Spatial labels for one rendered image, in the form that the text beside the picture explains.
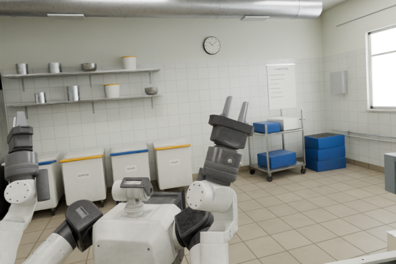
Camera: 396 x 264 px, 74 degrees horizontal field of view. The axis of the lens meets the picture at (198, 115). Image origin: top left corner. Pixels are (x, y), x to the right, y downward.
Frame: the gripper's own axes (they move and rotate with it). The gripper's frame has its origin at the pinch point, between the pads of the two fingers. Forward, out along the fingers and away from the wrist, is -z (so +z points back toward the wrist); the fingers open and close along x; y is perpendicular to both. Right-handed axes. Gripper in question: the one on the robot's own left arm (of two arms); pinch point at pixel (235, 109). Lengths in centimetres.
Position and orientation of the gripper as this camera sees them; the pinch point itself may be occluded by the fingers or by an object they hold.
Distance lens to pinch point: 69.9
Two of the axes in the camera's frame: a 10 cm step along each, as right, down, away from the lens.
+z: -2.6, 9.5, -1.7
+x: -9.2, -3.0, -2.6
